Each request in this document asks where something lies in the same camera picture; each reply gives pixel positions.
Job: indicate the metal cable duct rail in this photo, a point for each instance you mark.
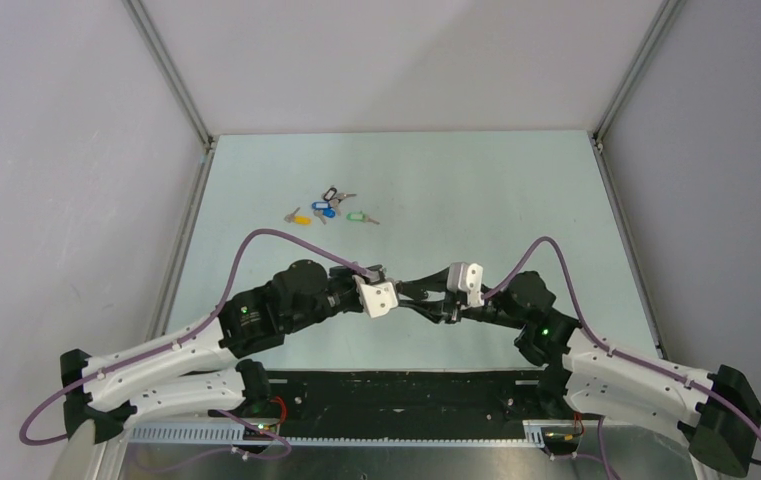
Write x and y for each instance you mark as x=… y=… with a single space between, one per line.
x=224 y=434

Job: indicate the left aluminium frame post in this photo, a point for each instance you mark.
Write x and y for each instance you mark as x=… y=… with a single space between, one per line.
x=160 y=53

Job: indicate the black tagged key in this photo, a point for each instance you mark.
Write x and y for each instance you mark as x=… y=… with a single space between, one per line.
x=333 y=194

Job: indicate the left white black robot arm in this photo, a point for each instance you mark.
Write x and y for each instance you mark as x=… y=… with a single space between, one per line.
x=206 y=365

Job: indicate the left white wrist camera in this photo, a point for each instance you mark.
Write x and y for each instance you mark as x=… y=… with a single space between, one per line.
x=377 y=299

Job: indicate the aluminium frame post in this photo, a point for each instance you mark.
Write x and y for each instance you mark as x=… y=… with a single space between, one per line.
x=654 y=36
x=160 y=53

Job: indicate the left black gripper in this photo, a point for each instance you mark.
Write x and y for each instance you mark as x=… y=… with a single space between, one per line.
x=347 y=274

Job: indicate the right aluminium frame post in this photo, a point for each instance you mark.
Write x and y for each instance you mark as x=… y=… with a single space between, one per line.
x=654 y=36

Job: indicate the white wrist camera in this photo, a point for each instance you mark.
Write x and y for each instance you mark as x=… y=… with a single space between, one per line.
x=377 y=299
x=465 y=279

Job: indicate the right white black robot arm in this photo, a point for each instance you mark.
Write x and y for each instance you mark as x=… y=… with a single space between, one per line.
x=714 y=414

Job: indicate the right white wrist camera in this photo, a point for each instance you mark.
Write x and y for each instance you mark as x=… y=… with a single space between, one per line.
x=465 y=279

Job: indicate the yellow tagged key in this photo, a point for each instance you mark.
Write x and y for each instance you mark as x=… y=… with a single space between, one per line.
x=296 y=218

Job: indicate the right controller board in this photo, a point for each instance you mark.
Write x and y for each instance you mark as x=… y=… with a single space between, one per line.
x=560 y=444

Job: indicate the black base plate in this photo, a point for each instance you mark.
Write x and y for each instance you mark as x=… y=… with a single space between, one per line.
x=401 y=402

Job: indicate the left controller board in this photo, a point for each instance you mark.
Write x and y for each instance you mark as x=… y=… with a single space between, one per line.
x=260 y=433

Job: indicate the blue tagged key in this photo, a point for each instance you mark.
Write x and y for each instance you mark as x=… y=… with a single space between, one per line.
x=324 y=215
x=321 y=205

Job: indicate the controller board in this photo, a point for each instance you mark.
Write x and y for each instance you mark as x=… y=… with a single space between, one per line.
x=260 y=433
x=560 y=444

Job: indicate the green tagged key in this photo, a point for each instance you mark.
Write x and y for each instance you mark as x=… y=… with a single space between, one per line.
x=361 y=217

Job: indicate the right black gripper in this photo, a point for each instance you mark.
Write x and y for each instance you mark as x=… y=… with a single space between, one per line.
x=435 y=311

